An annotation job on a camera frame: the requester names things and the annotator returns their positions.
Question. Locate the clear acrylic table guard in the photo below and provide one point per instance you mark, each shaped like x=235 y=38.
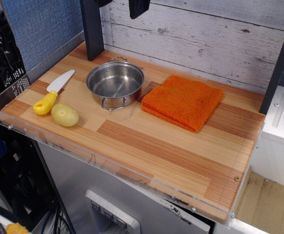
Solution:
x=153 y=170

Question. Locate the yellow object bottom left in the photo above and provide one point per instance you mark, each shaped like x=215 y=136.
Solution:
x=16 y=228

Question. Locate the stainless steel pot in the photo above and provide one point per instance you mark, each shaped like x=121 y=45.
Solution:
x=115 y=84

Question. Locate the white toy sink unit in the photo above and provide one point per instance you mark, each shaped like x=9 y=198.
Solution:
x=274 y=120

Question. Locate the yellow toy potato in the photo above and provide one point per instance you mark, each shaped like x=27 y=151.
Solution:
x=64 y=115

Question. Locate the dark shelf post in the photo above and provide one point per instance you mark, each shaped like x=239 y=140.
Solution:
x=92 y=28
x=273 y=84

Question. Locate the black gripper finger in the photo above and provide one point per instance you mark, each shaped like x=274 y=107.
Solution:
x=102 y=3
x=138 y=7

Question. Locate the black plastic crate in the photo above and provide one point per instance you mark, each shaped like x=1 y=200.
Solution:
x=11 y=63

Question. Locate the dark left shelf post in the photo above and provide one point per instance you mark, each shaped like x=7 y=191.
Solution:
x=92 y=28

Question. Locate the dark right shelf post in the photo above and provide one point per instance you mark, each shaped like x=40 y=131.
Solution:
x=273 y=84

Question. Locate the yellow handled toy knife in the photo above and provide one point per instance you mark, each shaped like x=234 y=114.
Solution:
x=45 y=105

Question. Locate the orange knitted towel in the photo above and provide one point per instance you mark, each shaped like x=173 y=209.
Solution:
x=183 y=102

